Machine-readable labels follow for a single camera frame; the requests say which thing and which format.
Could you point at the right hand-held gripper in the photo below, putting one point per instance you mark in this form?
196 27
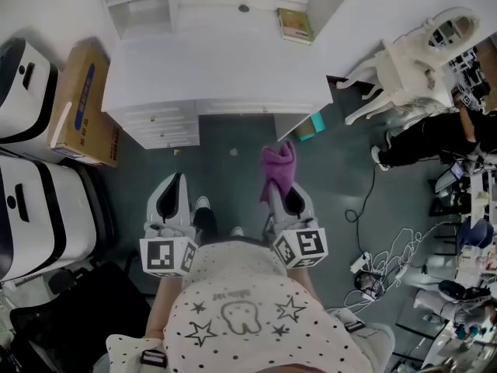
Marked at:
306 247

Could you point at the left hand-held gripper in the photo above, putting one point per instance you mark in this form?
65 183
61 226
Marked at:
157 255

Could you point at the purple cloth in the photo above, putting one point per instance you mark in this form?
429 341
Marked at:
277 165

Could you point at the person's right forearm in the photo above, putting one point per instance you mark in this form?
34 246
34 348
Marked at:
304 282

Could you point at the person's left forearm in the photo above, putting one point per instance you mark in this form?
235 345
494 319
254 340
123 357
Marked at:
163 305

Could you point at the person's left shoe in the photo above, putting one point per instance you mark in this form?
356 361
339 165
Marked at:
202 202

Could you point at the person's shoe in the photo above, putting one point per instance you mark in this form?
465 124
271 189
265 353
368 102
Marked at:
202 202
237 231

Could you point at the person's right shoe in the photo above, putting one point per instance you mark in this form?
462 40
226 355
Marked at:
237 231

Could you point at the teal box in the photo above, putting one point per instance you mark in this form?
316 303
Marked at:
312 126

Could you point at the white power strip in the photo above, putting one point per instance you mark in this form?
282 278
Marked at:
359 262

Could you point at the person's white dotted shirt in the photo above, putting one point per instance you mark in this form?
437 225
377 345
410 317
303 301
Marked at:
240 286

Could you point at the black round device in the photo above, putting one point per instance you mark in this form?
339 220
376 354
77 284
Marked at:
367 286

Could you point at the white and black robot machine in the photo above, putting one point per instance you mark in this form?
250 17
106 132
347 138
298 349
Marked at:
23 91
42 216

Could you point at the brown cardboard box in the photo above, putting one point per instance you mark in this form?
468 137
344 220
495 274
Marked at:
85 103

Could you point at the white flat stick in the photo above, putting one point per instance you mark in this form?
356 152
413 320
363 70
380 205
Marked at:
63 124

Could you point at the black office chair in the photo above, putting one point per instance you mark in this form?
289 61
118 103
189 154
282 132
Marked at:
85 317

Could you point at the white ornate vanity with mirror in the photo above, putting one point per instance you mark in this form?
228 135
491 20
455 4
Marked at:
404 68

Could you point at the green book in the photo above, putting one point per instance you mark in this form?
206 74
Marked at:
295 25

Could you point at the white shelf cabinet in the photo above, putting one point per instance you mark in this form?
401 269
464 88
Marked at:
140 14

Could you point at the white work desk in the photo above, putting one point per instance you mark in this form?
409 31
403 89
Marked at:
438 344

